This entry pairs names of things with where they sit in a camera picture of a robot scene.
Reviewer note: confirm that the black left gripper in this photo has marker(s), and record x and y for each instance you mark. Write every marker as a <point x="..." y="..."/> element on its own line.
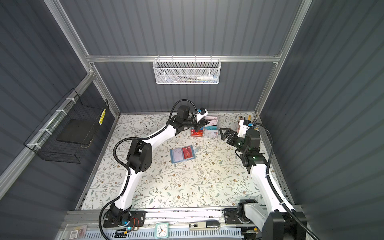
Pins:
<point x="200" y="123"/>

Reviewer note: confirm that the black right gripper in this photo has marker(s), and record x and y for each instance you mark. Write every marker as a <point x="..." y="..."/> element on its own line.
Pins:
<point x="234" y="135"/>

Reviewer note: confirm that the clear acrylic card display stand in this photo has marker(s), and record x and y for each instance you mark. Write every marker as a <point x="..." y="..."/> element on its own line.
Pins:
<point x="210" y="134"/>

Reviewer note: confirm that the pink card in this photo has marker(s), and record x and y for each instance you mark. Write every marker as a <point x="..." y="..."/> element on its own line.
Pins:
<point x="212" y="121"/>
<point x="177" y="155"/>

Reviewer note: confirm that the red vip card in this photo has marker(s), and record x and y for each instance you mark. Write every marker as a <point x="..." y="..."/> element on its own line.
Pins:
<point x="197" y="133"/>
<point x="188" y="153"/>

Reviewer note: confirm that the blue leather card holder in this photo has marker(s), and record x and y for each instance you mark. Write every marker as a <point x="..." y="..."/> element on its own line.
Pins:
<point x="171" y="154"/>

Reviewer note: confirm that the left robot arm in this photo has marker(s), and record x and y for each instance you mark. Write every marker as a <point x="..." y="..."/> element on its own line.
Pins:
<point x="139" y="157"/>

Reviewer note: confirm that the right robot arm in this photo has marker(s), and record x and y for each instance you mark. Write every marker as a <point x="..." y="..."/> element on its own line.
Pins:
<point x="277" y="219"/>

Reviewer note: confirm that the teal VIP card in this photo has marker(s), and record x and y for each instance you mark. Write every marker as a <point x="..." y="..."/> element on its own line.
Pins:
<point x="211" y="128"/>

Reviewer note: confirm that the red VIP card in stand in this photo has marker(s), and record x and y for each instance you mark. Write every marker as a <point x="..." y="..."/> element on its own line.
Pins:
<point x="197" y="133"/>

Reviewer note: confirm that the markers in mesh basket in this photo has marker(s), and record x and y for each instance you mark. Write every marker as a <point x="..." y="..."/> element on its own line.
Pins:
<point x="210" y="79"/>

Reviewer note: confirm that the grey black handheld device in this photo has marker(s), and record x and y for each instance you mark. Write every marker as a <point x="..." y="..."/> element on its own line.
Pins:
<point x="206" y="225"/>

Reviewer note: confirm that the small white desk clock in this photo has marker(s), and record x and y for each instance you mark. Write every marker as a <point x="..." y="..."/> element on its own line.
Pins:
<point x="162" y="230"/>

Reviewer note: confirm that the small label packet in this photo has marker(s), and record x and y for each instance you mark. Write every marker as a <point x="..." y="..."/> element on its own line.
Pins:
<point x="78" y="232"/>

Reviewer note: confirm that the white wire mesh basket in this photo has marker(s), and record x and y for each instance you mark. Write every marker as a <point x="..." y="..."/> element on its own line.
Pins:
<point x="164" y="69"/>

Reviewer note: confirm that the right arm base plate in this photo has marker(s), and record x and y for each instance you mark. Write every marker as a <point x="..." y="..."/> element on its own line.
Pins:
<point x="232" y="216"/>

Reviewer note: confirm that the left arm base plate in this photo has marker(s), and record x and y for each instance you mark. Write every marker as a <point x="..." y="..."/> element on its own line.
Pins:
<point x="131" y="219"/>

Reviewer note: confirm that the black wire wall basket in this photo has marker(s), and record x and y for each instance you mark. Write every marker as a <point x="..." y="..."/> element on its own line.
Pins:
<point x="69" y="132"/>

